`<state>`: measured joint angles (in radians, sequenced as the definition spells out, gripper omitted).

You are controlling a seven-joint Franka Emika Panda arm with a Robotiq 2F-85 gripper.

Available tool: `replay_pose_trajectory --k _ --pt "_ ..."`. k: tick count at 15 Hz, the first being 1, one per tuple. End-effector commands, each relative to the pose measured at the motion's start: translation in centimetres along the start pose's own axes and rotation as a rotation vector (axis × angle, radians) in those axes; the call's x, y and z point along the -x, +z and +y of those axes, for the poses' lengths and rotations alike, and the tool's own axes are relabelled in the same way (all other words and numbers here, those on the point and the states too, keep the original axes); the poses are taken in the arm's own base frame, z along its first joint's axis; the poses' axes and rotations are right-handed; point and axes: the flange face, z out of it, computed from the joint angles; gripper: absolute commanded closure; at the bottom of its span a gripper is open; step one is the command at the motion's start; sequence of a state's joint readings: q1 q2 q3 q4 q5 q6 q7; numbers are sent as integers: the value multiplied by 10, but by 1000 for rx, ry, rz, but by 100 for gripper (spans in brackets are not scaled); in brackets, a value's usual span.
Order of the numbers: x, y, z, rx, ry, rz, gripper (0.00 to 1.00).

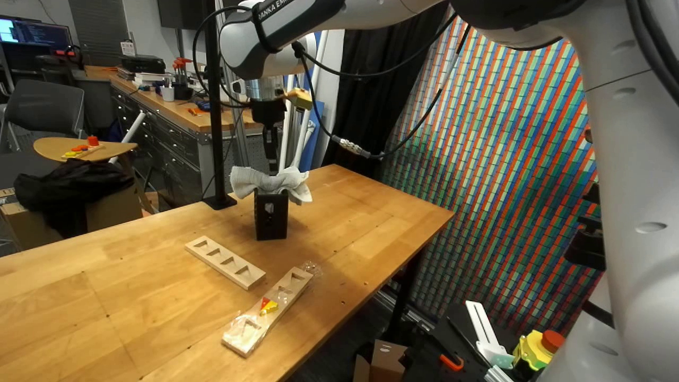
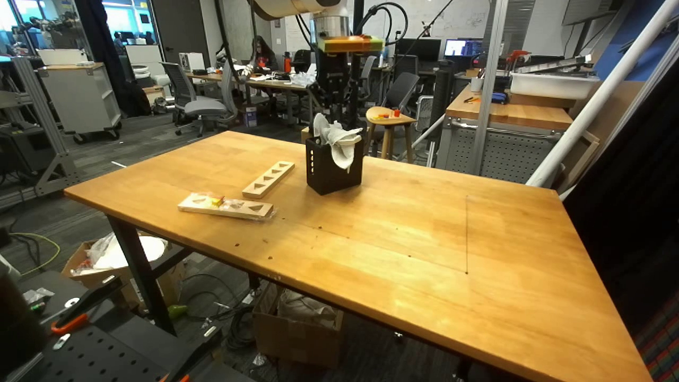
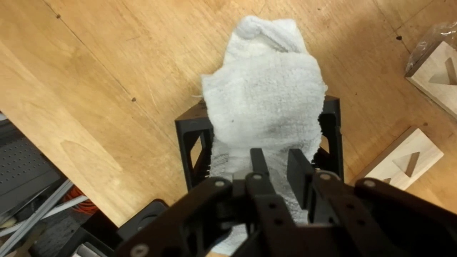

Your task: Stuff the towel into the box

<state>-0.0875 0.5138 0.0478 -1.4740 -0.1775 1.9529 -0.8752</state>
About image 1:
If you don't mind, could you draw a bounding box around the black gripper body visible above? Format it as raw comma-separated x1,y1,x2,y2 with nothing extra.
250,97,286,131

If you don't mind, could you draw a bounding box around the white towel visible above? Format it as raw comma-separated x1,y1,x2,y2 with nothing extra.
228,161,315,209

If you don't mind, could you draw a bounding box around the black box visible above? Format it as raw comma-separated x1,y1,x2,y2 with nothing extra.
252,188,291,243

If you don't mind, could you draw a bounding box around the large cardboard box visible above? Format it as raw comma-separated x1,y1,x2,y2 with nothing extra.
0,184,145,251

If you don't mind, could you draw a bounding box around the open cardboard box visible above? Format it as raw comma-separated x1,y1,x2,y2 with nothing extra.
350,337,409,382

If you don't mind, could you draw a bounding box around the black cup with red flowers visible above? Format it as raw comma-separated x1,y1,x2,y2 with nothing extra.
170,55,196,103

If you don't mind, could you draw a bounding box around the black curtain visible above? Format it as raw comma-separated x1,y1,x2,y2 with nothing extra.
330,6,452,179

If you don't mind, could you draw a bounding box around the wooden top workbench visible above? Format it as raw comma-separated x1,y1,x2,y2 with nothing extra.
80,63,274,209

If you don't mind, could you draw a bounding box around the plain wooden puzzle board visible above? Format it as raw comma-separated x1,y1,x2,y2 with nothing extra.
185,234,268,290

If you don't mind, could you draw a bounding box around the black printer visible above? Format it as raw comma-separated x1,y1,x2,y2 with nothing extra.
115,53,167,77

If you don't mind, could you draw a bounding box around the red yellow triangle piece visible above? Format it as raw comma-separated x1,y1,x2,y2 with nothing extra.
256,295,281,318

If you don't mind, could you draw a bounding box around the plastic-wrapped wooden puzzle board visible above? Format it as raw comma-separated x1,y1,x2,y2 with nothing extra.
220,260,318,358

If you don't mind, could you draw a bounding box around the round wooden stool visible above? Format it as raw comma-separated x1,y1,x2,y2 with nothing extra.
31,134,137,167

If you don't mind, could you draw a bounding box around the black table leg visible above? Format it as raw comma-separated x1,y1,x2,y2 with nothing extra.
390,246,429,344

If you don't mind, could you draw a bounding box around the black bag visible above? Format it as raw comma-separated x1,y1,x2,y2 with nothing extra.
12,159,135,239

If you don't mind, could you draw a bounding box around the dark mesh office chair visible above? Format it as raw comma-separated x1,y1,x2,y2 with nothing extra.
0,74,89,156

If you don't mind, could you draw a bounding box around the colourful striped curtain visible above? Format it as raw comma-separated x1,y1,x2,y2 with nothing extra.
377,19,603,341

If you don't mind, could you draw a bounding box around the computer monitor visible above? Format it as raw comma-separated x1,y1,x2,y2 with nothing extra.
0,15,72,51

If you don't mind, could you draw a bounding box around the yellow red emergency stop button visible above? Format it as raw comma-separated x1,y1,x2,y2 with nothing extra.
512,326,569,376

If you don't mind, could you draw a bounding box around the yellow wrist camera mount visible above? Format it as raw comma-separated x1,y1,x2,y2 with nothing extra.
284,88,315,112

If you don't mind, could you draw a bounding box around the black camera stand pole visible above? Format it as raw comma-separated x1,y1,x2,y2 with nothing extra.
202,0,240,212

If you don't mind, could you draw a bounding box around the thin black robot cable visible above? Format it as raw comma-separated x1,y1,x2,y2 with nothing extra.
289,19,468,164

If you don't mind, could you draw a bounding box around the white plastic bracket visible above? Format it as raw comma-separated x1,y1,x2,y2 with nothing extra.
463,300,516,382

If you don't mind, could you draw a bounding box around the orange handled clamp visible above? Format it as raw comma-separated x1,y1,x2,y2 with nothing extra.
437,351,466,376

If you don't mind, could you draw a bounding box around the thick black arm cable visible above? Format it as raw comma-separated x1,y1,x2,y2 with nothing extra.
622,0,679,93

